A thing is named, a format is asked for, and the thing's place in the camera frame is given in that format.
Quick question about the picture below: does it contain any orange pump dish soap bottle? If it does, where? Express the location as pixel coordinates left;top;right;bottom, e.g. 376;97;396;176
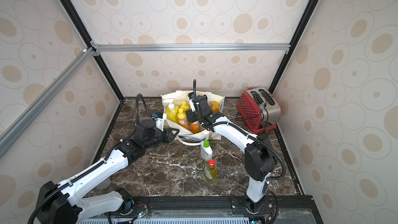
211;101;220;112

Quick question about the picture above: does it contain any orange bottle yellow cap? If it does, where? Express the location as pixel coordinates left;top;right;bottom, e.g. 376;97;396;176
177;107;189;129
180;101;190;112
191;121;201;134

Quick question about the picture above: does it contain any cream starry night tote bag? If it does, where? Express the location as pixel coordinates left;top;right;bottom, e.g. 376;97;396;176
160;90;225;146

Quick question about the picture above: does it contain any yellow pump dish soap bottle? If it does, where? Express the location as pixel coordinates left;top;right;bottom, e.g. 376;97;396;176
163;99;179;123

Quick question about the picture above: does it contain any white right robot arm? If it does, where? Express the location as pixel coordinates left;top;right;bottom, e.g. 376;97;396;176
186;110;286;204

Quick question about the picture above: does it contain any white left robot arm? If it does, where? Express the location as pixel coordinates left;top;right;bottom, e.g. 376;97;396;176
28;127;179;224

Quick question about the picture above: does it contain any white bottle green cap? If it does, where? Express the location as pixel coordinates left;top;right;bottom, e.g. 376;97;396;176
200;140;213;162

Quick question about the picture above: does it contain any red and silver toaster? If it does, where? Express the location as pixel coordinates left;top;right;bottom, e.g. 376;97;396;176
237;87;281;134

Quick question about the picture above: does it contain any yellow-green bottle red cap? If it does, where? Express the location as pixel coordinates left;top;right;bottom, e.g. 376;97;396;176
204;159;217;182

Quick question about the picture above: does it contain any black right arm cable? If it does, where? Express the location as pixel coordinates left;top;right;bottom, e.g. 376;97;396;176
192;79;287;181

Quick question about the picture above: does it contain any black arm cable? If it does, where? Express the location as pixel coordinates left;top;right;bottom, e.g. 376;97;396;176
27;93;153;224
192;79;287;181

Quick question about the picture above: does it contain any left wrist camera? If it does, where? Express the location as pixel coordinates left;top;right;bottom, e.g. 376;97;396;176
135;112;166;141

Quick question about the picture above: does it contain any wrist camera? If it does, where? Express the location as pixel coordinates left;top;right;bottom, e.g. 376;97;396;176
135;112;166;141
188;92;212;117

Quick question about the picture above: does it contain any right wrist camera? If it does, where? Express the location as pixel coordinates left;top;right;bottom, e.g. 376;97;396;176
188;92;212;117

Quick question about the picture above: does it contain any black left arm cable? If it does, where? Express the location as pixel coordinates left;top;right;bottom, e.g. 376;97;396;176
27;93;153;224

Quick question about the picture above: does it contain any black toaster power cord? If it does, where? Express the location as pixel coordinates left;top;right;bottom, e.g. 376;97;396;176
245;107;271;131

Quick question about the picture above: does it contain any silver horizontal back rail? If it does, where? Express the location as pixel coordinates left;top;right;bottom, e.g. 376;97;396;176
93;43;290;52

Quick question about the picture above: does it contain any black base frame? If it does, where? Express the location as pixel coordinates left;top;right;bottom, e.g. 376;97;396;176
78;195;323;224

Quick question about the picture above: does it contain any silver left side rail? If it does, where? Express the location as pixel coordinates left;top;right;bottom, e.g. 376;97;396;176
1;47;94;157

